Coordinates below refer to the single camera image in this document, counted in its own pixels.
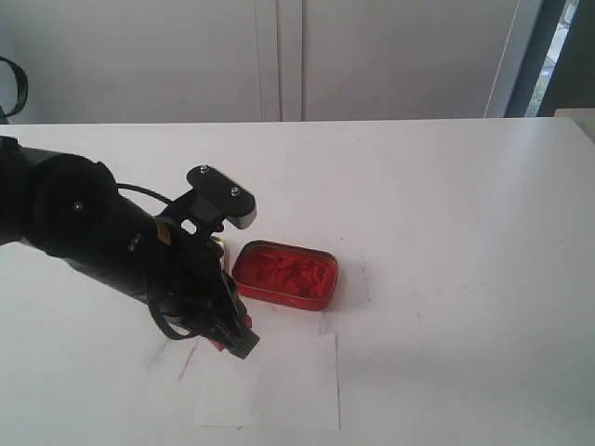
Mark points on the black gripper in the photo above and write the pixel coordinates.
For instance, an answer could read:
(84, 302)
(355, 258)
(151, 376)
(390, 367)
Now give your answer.
(181, 283)

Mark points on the red stamp block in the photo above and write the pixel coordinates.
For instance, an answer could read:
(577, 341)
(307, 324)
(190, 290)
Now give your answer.
(226, 335)

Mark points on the white paper sheet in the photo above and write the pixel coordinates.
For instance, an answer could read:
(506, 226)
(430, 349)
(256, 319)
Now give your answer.
(286, 382)

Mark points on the red ink tin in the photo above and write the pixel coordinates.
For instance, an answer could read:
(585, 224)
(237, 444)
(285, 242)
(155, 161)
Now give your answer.
(286, 275)

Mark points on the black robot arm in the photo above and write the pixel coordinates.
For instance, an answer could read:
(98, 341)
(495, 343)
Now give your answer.
(73, 209)

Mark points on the gold tin lid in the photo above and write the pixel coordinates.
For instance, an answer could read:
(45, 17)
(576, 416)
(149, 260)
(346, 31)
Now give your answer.
(224, 256)

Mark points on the beige side table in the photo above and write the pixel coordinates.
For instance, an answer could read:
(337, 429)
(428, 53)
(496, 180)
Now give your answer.
(583, 117)

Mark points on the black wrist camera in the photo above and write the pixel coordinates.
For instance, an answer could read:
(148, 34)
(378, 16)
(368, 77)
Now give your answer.
(212, 199)

